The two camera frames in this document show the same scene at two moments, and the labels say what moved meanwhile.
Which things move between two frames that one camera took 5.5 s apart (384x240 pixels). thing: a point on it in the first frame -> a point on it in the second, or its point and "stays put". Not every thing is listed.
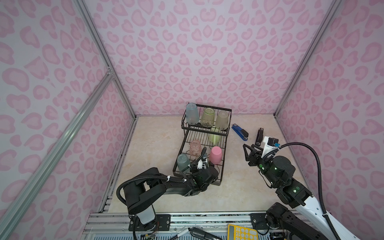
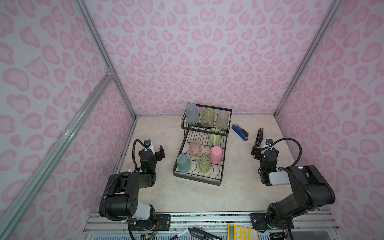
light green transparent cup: (207, 117) stays put
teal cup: (182, 162) stays put
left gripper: (195, 173) -> (159, 156)
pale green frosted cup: (222, 120) stays put
